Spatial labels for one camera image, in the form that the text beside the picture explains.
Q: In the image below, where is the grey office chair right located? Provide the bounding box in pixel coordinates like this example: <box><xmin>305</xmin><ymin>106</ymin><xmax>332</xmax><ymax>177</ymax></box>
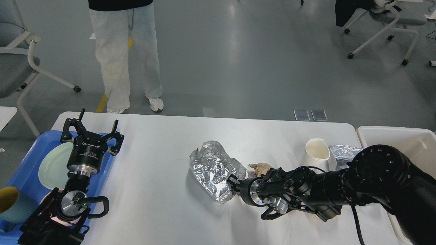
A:
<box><xmin>344</xmin><ymin>0</ymin><xmax>426</xmax><ymax>66</ymax></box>

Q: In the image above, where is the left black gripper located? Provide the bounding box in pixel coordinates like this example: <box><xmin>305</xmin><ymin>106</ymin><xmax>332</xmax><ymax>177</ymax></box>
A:
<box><xmin>60</xmin><ymin>109</ymin><xmax>124</xmax><ymax>175</ymax></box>

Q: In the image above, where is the crumpled brown paper ball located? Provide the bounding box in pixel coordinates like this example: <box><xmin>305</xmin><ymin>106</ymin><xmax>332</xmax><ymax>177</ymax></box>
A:
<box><xmin>249</xmin><ymin>162</ymin><xmax>274</xmax><ymax>177</ymax></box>

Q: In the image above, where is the black jacket on chair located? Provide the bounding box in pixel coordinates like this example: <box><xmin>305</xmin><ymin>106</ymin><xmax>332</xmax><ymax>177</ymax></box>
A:
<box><xmin>334</xmin><ymin>0</ymin><xmax>374</xmax><ymax>27</ymax></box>

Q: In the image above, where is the mint green plate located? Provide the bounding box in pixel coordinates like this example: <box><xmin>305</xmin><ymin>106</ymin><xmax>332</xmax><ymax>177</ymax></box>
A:
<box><xmin>38</xmin><ymin>142</ymin><xmax>73</xmax><ymax>190</ymax></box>

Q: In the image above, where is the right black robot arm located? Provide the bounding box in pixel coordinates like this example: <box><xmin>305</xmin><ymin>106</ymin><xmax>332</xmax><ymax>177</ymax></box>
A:
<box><xmin>227</xmin><ymin>145</ymin><xmax>436</xmax><ymax>245</ymax></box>

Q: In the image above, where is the white waste bin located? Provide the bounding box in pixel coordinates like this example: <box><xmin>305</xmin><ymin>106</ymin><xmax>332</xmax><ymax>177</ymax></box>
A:
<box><xmin>356</xmin><ymin>126</ymin><xmax>436</xmax><ymax>245</ymax></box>

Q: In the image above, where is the grey office chair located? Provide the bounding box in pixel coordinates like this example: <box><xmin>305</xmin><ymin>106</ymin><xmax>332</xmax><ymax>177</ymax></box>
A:
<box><xmin>344</xmin><ymin>0</ymin><xmax>426</xmax><ymax>66</ymax></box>
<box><xmin>0</xmin><ymin>0</ymin><xmax>81</xmax><ymax>137</ymax></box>

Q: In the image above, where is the aluminium foil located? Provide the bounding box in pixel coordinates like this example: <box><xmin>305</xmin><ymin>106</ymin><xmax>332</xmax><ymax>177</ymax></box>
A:
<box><xmin>189</xmin><ymin>141</ymin><xmax>247</xmax><ymax>204</ymax></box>

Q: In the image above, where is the pink mug dark inside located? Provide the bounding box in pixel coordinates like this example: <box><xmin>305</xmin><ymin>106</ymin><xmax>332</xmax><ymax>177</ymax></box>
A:
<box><xmin>39</xmin><ymin>188</ymin><xmax>88</xmax><ymax>227</ymax></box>

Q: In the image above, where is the white side table edge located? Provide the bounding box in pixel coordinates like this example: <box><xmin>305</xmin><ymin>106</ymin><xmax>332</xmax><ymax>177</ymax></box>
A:
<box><xmin>0</xmin><ymin>107</ymin><xmax>18</xmax><ymax>131</ymax></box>

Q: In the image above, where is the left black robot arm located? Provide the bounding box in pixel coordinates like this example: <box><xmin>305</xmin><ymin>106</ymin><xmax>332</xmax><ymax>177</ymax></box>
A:
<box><xmin>17</xmin><ymin>109</ymin><xmax>124</xmax><ymax>245</ymax></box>

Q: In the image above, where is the crushed clear plastic bottle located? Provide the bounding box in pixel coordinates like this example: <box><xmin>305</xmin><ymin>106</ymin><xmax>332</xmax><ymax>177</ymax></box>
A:
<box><xmin>328</xmin><ymin>145</ymin><xmax>363</xmax><ymax>171</ymax></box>

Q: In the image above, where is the teal mug yellow inside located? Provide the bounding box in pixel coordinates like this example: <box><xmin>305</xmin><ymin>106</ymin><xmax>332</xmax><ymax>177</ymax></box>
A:
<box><xmin>0</xmin><ymin>186</ymin><xmax>39</xmax><ymax>233</ymax></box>

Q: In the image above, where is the white paper cup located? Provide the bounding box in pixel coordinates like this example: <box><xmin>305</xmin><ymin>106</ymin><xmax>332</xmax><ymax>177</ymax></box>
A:
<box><xmin>299</xmin><ymin>138</ymin><xmax>337</xmax><ymax>171</ymax></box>

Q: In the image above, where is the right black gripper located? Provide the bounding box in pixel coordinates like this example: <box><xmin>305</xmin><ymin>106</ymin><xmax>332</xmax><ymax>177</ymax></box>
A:
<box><xmin>228</xmin><ymin>174</ymin><xmax>264</xmax><ymax>207</ymax></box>

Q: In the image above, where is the person in light trousers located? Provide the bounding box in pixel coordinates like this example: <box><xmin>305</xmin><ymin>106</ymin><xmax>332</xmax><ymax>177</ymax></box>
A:
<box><xmin>88</xmin><ymin>0</ymin><xmax>164</xmax><ymax>114</ymax></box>

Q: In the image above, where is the grey office chair left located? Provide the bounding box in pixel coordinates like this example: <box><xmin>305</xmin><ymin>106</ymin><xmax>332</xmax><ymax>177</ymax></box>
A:
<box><xmin>0</xmin><ymin>0</ymin><xmax>81</xmax><ymax>137</ymax></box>

